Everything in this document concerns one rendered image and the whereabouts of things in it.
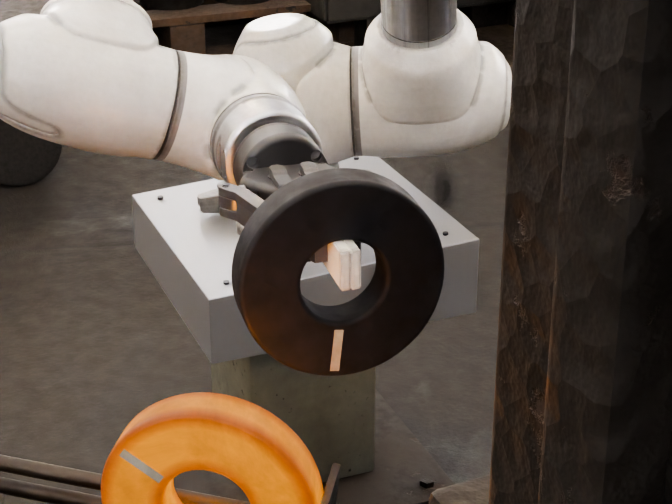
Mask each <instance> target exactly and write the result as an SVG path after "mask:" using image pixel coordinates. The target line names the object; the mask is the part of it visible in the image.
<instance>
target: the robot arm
mask: <svg viewBox="0 0 672 504"><path fill-rule="evenodd" d="M380 3H381V13H380V14H379V15H378V16H377V17H376V18H375V19H374V20H373V21H372V22H371V24H370V25H369V27H368V29H367V31H366V34H365V41H364V45H363V46H355V47H351V46H347V45H344V44H340V43H336V42H333V37H332V33H331V31H330V30H329V29H328V28H327V27H325V26H324V25H323V24H322V23H320V22H319V21H317V20H315V19H312V18H309V17H307V16H305V15H303V14H298V13H280V14H274V15H269V16H265V17H261V18H259V19H256V20H254V21H252V22H250V23H249V24H247V25H246V26H245V28H244V29H243V31H242V33H241V35H240V37H239V39H238V41H237V43H236V46H235V49H234V52H233V55H228V54H224V55H206V54H197V53H190V52H184V51H179V50H175V49H171V48H168V47H164V46H161V45H159V44H158V37H157V36H156V35H155V33H154V32H153V30H152V22H151V19H150V17H149V15H148V14H147V13H146V11H145V10H144V9H143V8H142V7H140V6H139V5H138V4H136V3H135V2H133V0H50V1H48V2H47V3H46V4H45V5H44V7H43V8H42V10H41V13H40V15H39V14H21V15H18V16H15V17H12V18H10V19H7V20H5V21H3V22H1V23H0V119H1V120H3V121H4V122H6V123H8V124H9V125H11V126H13V127H15V128H17V129H19V130H21V131H23V132H25V133H28V134H30V135H33V136H35V137H38V138H41V139H44V140H47V141H50V142H54V143H57V144H61V145H64V146H68V147H72V148H76V149H80V150H84V151H89V152H94V153H99V154H105V155H112V156H118V157H140V158H147V159H153V160H158V161H163V162H167V163H171V164H175V165H178V166H182V167H185V168H188V169H191V170H194V171H197V172H200V173H202V174H205V175H208V176H210V177H212V178H215V179H217V180H222V181H220V182H218V184H217V188H216V189H213V190H210V191H207V192H204V193H201V194H198V197H197V200H198V205H199V206H200V209H199V211H200V212H201V213H219V215H220V216H222V217H225V218H229V219H232V220H235V221H236V232H237V234H238V235H240V234H241V232H242V230H243V228H244V227H245V225H246V223H247V221H248V220H249V218H250V217H251V216H252V214H253V213H254V212H255V210H256V209H257V208H258V207H259V206H260V205H261V204H262V203H263V202H264V201H265V200H266V199H267V198H268V197H269V196H270V195H271V194H273V193H274V192H275V191H276V190H278V189H279V188H281V187H282V186H284V185H285V184H287V183H289V182H291V181H293V180H295V179H297V178H299V177H301V176H304V175H307V174H310V173H313V172H317V171H321V170H326V169H334V168H340V167H339V162H340V161H343V160H346V159H348V158H351V157H354V156H374V157H418V156H432V155H442V154H450V153H455V152H460V151H464V150H467V149H470V148H473V147H476V146H478V145H480V144H483V143H485V142H487V141H489V140H491V139H493V138H495V137H496V136H497V135H498V134H499V132H500V131H502V130H503V129H504V128H505V127H506V126H507V124H508V121H509V117H510V102H511V84H512V73H511V68H510V66H509V64H508V62H507V61H506V60H505V57H504V55H503V54H502V53H501V52H500V51H499V50H498V49H497V48H496V47H494V46H493V45H492V44H490V43H489V42H486V41H478V38H477V33H476V29H475V27H474V25H473V23H472V22H471V20H470V19H469V18H468V17H467V16H466V15H465V14H463V13H462V12H461V11H460V10H459V9H457V0H380ZM361 243H363V242H360V241H357V240H339V241H335V242H332V243H329V244H327V245H325V246H324V247H322V248H320V249H319V250H318V251H316V252H315V253H314V254H313V255H312V256H311V257H310V259H309V260H308V261H307V262H311V261H312V262H314V263H321V262H323V264H324V265H325V267H326V268H327V270H328V271H329V273H330V274H331V276H332V277H333V279H334V280H335V282H336V283H337V285H338V286H339V288H340V289H341V290H342V291H346V290H350V288H352V290H355V289H360V287H361Z"/></svg>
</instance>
